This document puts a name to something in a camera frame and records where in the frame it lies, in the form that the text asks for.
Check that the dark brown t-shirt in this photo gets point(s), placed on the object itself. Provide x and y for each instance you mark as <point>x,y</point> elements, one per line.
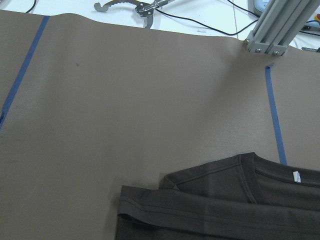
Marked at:
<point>243,197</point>

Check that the brown paper table cover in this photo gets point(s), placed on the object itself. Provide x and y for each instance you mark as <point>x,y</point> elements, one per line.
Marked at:
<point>89,107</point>

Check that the aluminium profile post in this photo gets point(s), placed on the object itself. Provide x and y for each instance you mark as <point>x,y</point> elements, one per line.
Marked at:
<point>277,26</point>

